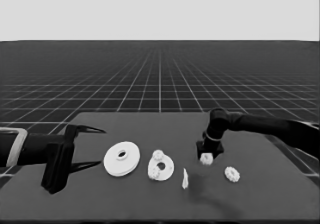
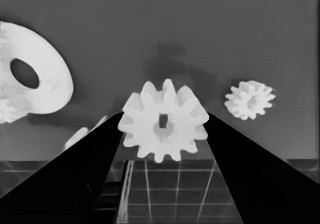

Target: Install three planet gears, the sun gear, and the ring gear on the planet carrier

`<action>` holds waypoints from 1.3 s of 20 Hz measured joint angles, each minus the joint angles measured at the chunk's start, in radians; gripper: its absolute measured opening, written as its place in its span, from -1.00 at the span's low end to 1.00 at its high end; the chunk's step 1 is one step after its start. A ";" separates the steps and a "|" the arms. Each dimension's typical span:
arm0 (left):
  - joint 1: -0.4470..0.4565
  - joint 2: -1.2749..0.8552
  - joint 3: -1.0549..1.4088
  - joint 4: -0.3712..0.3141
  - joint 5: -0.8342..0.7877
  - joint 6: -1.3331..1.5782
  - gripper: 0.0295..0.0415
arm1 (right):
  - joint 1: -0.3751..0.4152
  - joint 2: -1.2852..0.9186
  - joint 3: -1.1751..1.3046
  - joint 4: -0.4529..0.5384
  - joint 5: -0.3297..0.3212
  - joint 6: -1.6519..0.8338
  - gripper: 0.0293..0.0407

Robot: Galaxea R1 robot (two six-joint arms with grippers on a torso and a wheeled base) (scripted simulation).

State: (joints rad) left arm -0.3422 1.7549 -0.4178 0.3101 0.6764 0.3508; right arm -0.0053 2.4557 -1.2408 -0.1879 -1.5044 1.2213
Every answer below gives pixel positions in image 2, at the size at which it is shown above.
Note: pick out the large white toothed gear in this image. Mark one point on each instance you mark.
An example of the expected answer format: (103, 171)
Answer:
(183, 117)

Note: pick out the small thin T-shaped piece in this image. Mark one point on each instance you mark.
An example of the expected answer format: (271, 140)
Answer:
(80, 134)

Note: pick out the small white toothed gear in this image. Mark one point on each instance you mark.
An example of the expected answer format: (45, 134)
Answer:
(240, 108)

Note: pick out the white gear on carrier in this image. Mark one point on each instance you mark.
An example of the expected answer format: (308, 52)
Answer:
(7, 112)

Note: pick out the white round carrier with pins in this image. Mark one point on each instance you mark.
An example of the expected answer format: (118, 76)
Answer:
(40, 60)

